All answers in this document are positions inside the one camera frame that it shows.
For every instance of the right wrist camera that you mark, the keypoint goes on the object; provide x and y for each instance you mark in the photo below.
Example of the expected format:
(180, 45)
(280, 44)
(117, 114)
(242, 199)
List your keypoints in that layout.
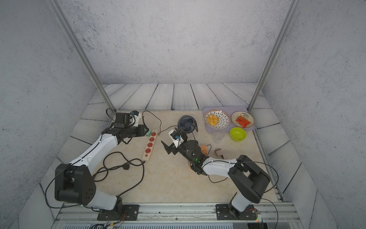
(176, 138)

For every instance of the pink plug adapter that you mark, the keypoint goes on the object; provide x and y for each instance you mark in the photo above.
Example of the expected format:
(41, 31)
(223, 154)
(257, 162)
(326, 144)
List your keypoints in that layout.
(219, 153)

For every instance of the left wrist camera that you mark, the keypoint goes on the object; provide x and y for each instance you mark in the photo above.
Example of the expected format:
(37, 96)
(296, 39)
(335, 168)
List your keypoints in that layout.
(135, 116)

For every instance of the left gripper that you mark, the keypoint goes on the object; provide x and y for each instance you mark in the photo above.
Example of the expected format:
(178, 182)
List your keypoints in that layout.
(141, 132)

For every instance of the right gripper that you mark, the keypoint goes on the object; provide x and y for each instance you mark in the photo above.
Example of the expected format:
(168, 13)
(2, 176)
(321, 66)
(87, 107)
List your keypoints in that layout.
(168, 149)

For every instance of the patterned bowl with yellow food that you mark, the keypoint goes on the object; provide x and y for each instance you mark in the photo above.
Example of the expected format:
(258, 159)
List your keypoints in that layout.
(217, 119)

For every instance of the aluminium front rail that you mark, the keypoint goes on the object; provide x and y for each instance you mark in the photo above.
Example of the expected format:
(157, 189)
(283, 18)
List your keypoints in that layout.
(208, 216)

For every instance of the plate with red food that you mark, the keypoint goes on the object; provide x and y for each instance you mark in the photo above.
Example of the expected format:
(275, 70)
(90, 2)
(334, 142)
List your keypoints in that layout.
(242, 119)

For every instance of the left aluminium frame post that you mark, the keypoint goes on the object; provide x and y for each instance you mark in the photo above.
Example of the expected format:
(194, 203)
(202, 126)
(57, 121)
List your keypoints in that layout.
(61, 18)

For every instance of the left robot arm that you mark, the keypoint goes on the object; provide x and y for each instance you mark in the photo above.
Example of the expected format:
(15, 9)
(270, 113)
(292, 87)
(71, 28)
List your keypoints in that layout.
(74, 183)

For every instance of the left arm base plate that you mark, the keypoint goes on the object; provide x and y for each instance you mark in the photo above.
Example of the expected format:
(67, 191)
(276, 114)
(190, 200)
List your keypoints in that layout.
(120, 213)

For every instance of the beige power strip red sockets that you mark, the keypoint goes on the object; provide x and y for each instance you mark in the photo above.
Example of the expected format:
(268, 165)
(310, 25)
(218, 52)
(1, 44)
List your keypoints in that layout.
(150, 145)

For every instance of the black desk fan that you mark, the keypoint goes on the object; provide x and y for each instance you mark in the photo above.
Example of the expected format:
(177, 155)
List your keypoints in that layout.
(188, 124)

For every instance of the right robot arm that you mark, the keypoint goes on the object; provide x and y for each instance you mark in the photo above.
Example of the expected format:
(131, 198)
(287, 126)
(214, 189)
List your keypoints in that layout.
(248, 177)

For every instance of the right aluminium frame post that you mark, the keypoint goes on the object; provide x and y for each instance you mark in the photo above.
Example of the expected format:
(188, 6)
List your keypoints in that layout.
(275, 51)

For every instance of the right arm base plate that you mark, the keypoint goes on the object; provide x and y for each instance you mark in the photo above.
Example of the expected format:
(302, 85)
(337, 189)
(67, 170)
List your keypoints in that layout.
(228, 212)

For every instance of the green bowl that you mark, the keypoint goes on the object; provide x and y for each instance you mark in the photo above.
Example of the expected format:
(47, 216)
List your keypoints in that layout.
(237, 134)

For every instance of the orange desk fan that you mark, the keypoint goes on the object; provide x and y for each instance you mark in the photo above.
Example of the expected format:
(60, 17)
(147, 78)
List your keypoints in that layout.
(203, 149)

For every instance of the aluminium frame post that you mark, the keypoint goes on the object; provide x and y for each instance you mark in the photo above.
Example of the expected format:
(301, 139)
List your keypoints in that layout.
(275, 51)
(61, 18)

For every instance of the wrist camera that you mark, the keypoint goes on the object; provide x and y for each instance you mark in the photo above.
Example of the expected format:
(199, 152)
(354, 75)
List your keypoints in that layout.
(176, 138)
(135, 116)

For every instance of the clear plastic cup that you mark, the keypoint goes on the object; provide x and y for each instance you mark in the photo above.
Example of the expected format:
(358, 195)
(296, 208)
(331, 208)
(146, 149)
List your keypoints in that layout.
(218, 136)

